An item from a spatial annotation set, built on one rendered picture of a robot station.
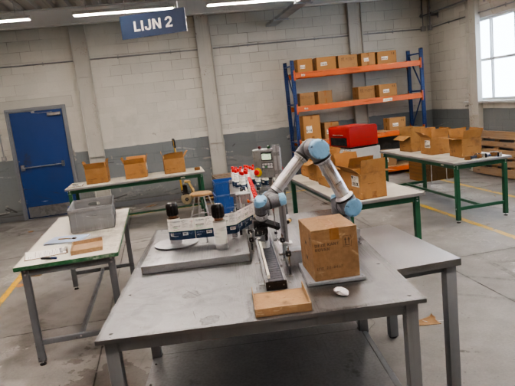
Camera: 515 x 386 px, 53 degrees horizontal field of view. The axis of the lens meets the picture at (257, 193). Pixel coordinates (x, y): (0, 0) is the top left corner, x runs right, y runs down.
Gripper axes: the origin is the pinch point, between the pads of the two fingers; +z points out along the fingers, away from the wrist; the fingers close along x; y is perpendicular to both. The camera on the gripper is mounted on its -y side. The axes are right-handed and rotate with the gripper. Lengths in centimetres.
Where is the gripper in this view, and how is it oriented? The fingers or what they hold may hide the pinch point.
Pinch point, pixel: (267, 240)
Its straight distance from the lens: 325.2
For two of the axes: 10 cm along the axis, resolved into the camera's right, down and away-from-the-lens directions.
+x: 1.1, 6.3, -7.7
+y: -9.9, 1.2, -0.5
